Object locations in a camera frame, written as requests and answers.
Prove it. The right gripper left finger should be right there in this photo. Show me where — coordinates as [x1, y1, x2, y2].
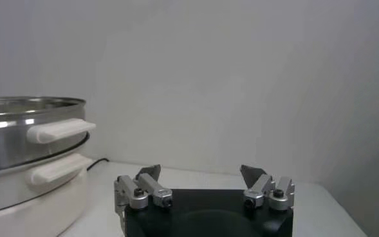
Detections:
[113, 164, 174, 232]

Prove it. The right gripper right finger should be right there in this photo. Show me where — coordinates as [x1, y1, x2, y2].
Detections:
[239, 164, 296, 212]

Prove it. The stainless steel steamer basket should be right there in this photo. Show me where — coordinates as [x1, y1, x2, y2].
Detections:
[0, 95, 97, 175]

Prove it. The white electric cooking pot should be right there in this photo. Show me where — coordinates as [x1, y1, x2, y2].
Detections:
[0, 138, 95, 237]

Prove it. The black pot power cord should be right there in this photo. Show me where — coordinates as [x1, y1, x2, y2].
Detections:
[86, 156, 110, 172]

